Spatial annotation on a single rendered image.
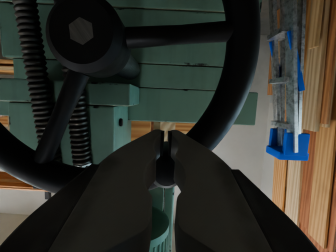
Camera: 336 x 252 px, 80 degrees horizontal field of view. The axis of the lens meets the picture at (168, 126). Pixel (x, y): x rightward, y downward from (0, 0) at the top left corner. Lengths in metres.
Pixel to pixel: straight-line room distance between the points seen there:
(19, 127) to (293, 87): 1.12
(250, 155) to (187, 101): 2.74
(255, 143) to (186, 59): 2.74
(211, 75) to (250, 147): 2.70
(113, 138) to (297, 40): 1.07
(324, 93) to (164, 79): 1.45
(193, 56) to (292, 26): 0.90
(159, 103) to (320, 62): 1.46
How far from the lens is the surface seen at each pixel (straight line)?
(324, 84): 1.72
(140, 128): 0.45
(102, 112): 0.28
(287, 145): 1.23
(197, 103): 0.36
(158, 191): 0.68
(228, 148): 2.96
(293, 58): 1.20
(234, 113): 0.18
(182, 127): 0.52
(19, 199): 3.94
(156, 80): 0.36
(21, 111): 0.33
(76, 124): 0.27
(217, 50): 0.38
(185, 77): 0.36
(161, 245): 0.61
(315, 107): 1.71
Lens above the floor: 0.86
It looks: 8 degrees up
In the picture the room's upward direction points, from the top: 178 degrees counter-clockwise
